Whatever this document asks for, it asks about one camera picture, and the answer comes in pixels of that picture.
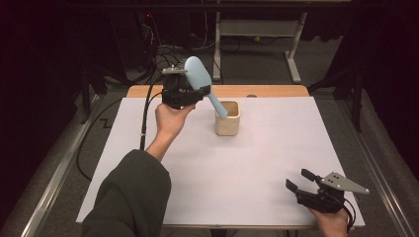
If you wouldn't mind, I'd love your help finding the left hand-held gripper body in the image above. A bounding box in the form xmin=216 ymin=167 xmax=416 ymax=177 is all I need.
xmin=160 ymin=65 xmax=206 ymax=111

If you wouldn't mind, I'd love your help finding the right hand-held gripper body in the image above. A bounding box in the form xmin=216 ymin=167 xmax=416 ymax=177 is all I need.
xmin=295 ymin=171 xmax=371 ymax=214

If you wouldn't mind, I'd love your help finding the cream square cup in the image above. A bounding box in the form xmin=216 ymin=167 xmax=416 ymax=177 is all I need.
xmin=214 ymin=100 xmax=242 ymax=137

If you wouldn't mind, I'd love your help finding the person's right hand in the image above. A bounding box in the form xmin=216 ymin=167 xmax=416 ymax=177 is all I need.
xmin=308 ymin=206 xmax=351 ymax=237

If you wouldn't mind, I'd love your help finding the person's left hand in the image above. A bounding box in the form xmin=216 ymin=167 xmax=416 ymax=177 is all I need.
xmin=154 ymin=102 xmax=198 ymax=141

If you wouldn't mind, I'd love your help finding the white table mat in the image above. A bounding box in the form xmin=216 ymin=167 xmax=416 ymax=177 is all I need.
xmin=76 ymin=96 xmax=367 ymax=230

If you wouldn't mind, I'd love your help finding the wooden table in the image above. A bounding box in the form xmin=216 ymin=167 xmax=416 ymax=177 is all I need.
xmin=126 ymin=84 xmax=311 ymax=99

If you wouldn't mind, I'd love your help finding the black stand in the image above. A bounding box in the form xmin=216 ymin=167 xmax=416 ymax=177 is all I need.
xmin=79 ymin=61 xmax=111 ymax=125
xmin=307 ymin=61 xmax=368 ymax=133

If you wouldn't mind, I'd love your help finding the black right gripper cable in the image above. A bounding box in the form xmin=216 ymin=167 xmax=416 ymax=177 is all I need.
xmin=341 ymin=197 xmax=358 ymax=234

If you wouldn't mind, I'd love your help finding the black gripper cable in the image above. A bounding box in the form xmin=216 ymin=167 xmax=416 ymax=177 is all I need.
xmin=75 ymin=76 xmax=166 ymax=183
xmin=341 ymin=197 xmax=358 ymax=234

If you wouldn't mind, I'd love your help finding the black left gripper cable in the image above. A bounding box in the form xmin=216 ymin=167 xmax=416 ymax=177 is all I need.
xmin=75 ymin=76 xmax=166 ymax=183

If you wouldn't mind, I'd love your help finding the tangle of floor cables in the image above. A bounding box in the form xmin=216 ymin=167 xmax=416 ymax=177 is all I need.
xmin=137 ymin=12 xmax=218 ymax=86

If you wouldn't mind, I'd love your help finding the metal floor rail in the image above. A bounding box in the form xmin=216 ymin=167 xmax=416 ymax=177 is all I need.
xmin=19 ymin=93 xmax=101 ymax=237
xmin=335 ymin=98 xmax=419 ymax=237

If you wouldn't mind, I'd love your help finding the white metal stand frame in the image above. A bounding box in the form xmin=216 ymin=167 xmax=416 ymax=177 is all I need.
xmin=211 ymin=11 xmax=309 ymax=85

